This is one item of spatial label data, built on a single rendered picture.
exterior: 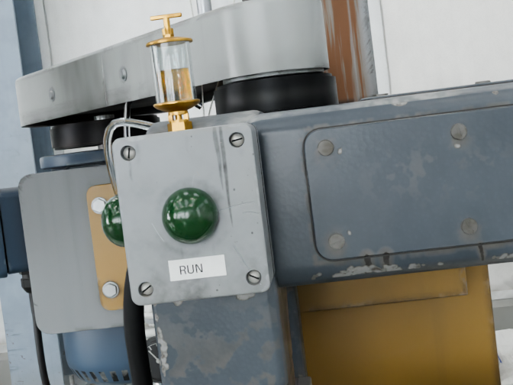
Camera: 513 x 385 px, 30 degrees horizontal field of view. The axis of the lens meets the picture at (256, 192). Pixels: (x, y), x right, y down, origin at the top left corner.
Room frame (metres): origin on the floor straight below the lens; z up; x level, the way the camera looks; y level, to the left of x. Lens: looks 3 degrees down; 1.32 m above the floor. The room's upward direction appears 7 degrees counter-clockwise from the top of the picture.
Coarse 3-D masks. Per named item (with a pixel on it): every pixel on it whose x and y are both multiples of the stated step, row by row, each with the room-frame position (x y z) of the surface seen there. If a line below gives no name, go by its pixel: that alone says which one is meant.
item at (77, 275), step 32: (32, 192) 0.96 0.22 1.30; (64, 192) 0.95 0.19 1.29; (96, 192) 0.94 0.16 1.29; (32, 224) 0.96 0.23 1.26; (64, 224) 0.95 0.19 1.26; (96, 224) 0.94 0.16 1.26; (32, 256) 0.96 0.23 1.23; (64, 256) 0.95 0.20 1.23; (96, 256) 0.94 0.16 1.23; (32, 288) 0.96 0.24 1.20; (64, 288) 0.95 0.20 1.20; (96, 288) 0.95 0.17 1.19; (64, 320) 0.95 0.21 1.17; (96, 320) 0.95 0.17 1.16
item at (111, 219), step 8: (112, 200) 0.52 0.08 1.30; (104, 208) 0.52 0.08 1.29; (112, 208) 0.52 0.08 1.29; (104, 216) 0.52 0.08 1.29; (112, 216) 0.52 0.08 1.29; (120, 216) 0.51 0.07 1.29; (104, 224) 0.52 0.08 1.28; (112, 224) 0.52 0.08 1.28; (120, 224) 0.51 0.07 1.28; (104, 232) 0.52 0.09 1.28; (112, 232) 0.52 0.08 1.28; (120, 232) 0.52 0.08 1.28; (112, 240) 0.52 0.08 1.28; (120, 240) 0.52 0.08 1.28
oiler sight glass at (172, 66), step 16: (160, 48) 0.58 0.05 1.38; (176, 48) 0.58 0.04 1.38; (160, 64) 0.58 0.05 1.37; (176, 64) 0.58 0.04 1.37; (160, 80) 0.58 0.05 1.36; (176, 80) 0.58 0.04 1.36; (192, 80) 0.58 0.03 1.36; (160, 96) 0.58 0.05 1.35; (176, 96) 0.58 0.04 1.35; (192, 96) 0.58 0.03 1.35
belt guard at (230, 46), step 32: (256, 0) 0.67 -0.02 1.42; (288, 0) 0.67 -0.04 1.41; (320, 0) 0.69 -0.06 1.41; (160, 32) 0.75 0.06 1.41; (192, 32) 0.71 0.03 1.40; (224, 32) 0.68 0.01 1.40; (256, 32) 0.66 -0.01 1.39; (288, 32) 0.67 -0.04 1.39; (320, 32) 0.68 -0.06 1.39; (64, 64) 0.91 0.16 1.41; (96, 64) 0.85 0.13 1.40; (128, 64) 0.80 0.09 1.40; (192, 64) 0.72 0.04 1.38; (224, 64) 0.68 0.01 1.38; (256, 64) 0.66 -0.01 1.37; (288, 64) 0.66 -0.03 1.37; (320, 64) 0.68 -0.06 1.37; (32, 96) 0.98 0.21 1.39; (64, 96) 0.91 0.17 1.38; (96, 96) 0.86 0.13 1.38; (128, 96) 0.81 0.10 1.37
